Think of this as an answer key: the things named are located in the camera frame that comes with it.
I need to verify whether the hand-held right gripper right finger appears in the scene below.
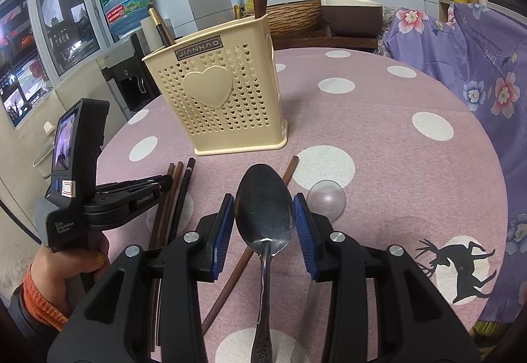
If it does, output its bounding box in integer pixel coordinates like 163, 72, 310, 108
293, 192, 482, 363

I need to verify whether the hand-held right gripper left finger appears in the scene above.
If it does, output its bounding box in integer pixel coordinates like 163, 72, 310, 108
45, 194, 236, 363

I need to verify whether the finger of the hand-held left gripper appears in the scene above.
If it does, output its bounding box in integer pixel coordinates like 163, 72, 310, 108
98, 175, 174, 200
84, 186, 166, 231

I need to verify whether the metal spoon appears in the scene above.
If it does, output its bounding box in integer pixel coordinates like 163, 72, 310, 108
235, 163, 296, 363

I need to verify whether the cream plastic utensil holder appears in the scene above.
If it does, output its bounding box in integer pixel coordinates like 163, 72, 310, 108
142, 14, 289, 156

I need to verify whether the person's left forearm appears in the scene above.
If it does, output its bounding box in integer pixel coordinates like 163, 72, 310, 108
8, 264, 70, 352

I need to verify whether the person's left hand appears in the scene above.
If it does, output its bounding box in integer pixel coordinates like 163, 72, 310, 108
31, 235, 110, 317

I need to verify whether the cream pot with lid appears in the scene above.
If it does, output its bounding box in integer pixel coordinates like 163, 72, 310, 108
33, 121, 57, 179

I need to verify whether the water dispenser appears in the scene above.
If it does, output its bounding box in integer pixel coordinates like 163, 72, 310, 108
97, 34, 165, 114

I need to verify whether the pink polka dot tablecloth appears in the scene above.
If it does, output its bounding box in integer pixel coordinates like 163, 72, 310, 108
93, 46, 509, 363

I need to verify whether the sliding window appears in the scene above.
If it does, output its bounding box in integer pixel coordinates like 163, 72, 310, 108
25, 0, 102, 81

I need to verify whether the white cup dispenser tube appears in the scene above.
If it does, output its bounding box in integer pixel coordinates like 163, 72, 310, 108
140, 15, 174, 46

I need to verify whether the wooden counter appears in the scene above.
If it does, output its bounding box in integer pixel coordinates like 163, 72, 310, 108
272, 28, 379, 54

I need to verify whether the wicker basin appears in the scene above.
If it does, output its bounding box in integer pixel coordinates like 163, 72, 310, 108
243, 0, 324, 37

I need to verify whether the brown and white rice cooker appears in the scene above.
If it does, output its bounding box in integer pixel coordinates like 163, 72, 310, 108
320, 0, 384, 39

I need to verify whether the purple floral cloth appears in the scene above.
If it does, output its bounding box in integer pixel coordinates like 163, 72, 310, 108
383, 3, 527, 324

